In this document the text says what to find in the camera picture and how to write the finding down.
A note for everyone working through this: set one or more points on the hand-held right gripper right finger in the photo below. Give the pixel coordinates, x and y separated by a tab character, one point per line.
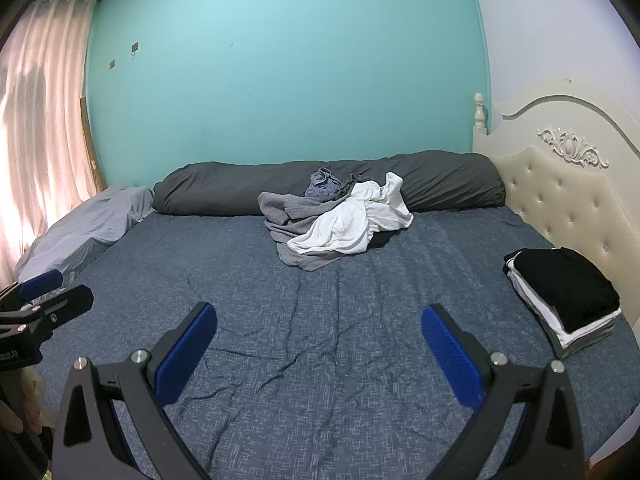
450	355

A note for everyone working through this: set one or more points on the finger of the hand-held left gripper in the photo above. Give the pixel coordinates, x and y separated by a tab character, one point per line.
60	305
42	281

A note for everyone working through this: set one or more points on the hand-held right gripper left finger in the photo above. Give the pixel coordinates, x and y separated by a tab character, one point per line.
185	355

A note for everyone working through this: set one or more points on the white long-sleeve shirt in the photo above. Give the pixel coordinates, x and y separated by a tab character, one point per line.
345	220

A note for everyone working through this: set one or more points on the person's left hand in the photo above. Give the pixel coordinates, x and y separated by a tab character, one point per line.
34	400

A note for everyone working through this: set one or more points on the light grey blanket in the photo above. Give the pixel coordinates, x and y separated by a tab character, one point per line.
90	230

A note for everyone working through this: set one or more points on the grey folded garment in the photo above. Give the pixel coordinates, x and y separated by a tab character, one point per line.
590	342

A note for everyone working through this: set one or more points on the pink curtain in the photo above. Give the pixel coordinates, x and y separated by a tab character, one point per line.
40	135

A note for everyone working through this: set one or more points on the dark grey rolled duvet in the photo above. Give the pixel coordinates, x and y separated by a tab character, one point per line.
210	187

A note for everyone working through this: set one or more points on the grey knit sweater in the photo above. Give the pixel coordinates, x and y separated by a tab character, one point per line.
290	210

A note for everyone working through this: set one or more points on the cream tufted headboard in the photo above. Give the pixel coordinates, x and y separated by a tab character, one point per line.
565	195

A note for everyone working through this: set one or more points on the blue-grey shorts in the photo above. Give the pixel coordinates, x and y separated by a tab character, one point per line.
325	185

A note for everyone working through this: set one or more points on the wooden window frame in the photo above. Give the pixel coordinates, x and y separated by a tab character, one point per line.
92	155

